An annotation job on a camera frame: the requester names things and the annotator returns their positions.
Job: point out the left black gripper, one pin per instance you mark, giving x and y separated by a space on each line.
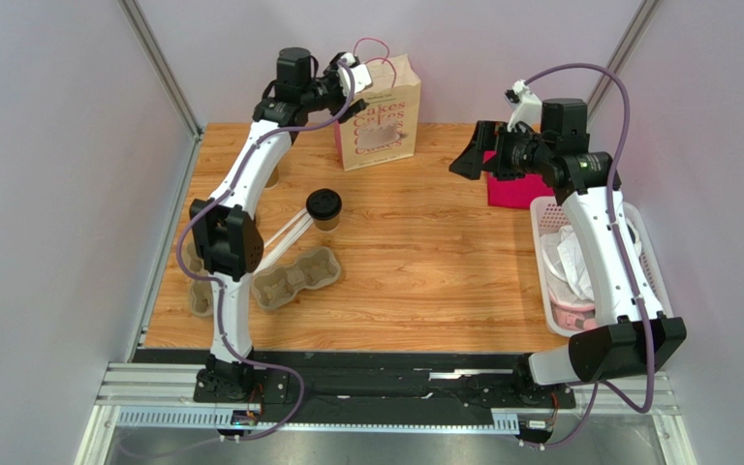
332 74

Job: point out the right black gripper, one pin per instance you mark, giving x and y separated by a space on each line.
491 153

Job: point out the beige Cakes paper bag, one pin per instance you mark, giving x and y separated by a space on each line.
386 130

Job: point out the black plastic cup lid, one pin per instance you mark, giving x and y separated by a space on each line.
324 204

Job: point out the single paper coffee cup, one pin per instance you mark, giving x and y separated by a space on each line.
324 224

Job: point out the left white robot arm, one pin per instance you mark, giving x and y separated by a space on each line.
224 226

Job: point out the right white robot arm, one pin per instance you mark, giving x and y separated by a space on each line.
634 334

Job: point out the folded red t-shirt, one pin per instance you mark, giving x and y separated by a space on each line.
516 194

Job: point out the wrapped straw far left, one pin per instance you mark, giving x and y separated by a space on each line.
291 223

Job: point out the wrapped straw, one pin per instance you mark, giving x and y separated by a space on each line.
291 223
284 245
273 244

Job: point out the wrapped straw middle left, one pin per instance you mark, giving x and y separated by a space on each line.
273 244

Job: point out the wrapped straw far right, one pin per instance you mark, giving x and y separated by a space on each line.
284 245

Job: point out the white and pink clothes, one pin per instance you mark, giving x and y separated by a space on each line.
568 282

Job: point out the cardboard cup carrier tray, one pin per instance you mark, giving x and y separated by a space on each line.
200 294

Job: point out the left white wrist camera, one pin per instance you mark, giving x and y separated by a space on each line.
354 75

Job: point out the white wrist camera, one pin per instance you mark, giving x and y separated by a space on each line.
526 107
354 75

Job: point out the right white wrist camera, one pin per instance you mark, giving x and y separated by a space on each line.
526 107

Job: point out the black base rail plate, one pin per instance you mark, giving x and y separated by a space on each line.
388 388

